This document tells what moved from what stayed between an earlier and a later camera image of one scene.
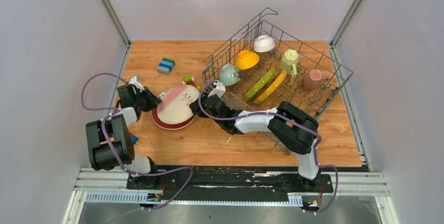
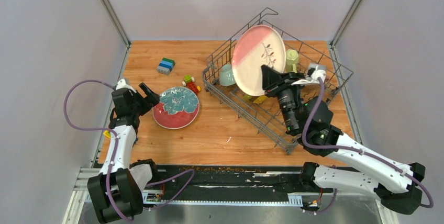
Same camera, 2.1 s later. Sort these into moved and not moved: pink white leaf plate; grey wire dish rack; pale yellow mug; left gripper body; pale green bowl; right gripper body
Moved: right gripper body; pink white leaf plate
Not moved: grey wire dish rack; pale green bowl; left gripper body; pale yellow mug
